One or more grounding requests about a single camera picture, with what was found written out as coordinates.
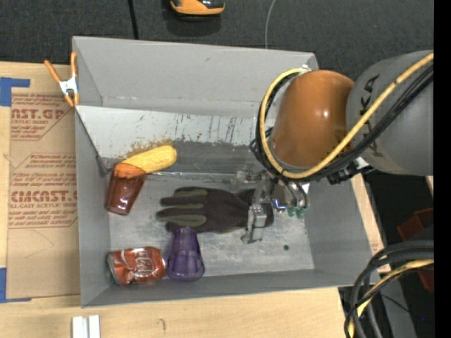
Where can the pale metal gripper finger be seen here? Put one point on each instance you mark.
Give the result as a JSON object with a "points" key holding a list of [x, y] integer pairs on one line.
{"points": [[256, 224], [248, 177]]}

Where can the crushed red soda can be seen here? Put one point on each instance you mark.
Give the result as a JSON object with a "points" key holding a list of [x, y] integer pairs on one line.
{"points": [[135, 266]]}

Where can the yellow toy corn cob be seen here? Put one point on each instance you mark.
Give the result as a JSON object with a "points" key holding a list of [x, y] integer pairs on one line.
{"points": [[155, 159]]}

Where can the purple clear plastic cup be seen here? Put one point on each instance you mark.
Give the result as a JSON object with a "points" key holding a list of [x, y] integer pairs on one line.
{"points": [[185, 259]]}

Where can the dark brown work glove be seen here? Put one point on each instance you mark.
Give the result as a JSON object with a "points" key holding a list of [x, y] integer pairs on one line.
{"points": [[215, 210]]}

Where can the brown cardboard board red print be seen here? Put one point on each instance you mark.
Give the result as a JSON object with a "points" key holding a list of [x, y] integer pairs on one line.
{"points": [[42, 245]]}

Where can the grey metal bin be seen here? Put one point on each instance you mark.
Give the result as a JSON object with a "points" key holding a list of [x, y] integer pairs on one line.
{"points": [[218, 83]]}

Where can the orange clear plastic cup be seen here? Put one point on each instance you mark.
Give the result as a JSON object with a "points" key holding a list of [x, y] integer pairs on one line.
{"points": [[123, 190]]}

